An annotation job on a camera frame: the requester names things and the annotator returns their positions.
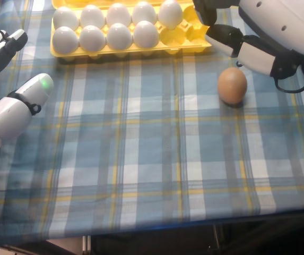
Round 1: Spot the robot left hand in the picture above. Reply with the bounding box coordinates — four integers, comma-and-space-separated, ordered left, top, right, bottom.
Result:
0, 29, 28, 80

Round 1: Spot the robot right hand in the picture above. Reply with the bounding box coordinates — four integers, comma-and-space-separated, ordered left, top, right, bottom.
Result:
193, 0, 304, 80

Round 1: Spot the brown egg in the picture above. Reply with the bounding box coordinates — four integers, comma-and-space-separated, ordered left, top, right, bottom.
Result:
218, 67, 248, 105

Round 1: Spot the yellow plastic egg carton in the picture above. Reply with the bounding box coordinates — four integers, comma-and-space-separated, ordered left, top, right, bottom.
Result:
50, 0, 213, 58

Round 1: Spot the blue plaid tablecloth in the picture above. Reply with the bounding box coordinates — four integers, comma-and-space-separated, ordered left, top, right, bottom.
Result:
0, 0, 304, 247

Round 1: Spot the metal table leg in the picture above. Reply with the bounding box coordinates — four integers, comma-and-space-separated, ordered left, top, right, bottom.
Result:
212, 225, 223, 255
82, 235, 92, 255

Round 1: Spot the thin black cable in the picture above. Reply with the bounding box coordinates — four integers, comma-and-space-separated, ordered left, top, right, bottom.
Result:
273, 75, 304, 94

